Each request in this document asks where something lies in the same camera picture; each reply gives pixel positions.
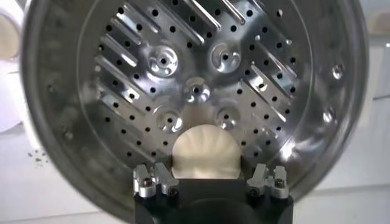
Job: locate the dark crumbs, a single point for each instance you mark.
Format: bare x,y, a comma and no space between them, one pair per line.
38,159

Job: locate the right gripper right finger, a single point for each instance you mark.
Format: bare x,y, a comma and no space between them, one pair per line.
259,181

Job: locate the white round plate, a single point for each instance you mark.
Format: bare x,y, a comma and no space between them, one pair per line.
9,4

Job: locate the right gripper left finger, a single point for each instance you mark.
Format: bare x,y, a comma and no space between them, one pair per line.
166,181

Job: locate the stainless steel steamer basket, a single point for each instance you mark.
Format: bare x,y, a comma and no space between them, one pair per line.
195,45

